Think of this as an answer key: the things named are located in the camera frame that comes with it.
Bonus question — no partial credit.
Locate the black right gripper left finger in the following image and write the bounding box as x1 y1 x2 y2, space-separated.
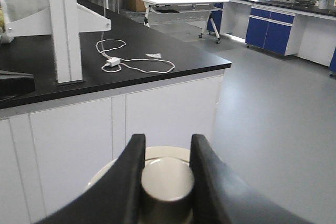
38 134 146 223

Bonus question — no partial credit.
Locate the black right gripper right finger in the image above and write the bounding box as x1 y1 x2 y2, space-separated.
190 134 308 223

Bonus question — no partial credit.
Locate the glass jar with cream lid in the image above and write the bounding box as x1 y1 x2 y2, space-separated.
97 146 194 223

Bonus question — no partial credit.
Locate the white lab bench cabinet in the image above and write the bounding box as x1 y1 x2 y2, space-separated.
1 10 231 223

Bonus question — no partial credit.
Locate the clear plastic wrapper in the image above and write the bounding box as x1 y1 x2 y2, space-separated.
145 53 161 59

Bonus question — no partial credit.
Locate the black tray at left edge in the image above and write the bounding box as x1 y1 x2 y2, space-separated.
1 70 35 102

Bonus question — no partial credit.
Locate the white folding table on wheels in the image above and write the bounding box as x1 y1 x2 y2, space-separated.
141 0 227 44

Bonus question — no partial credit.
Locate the white bench shelf unit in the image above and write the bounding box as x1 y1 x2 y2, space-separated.
0 0 112 38

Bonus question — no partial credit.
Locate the white charger with cable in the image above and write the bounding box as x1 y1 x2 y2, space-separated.
95 39 175 74

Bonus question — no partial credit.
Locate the white shelf upright post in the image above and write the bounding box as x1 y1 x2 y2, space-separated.
49 0 83 85

